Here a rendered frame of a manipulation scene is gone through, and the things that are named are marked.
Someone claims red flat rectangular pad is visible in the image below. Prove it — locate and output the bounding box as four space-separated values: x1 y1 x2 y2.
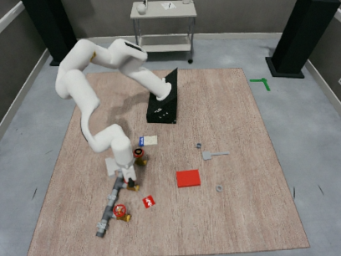
176 169 201 188

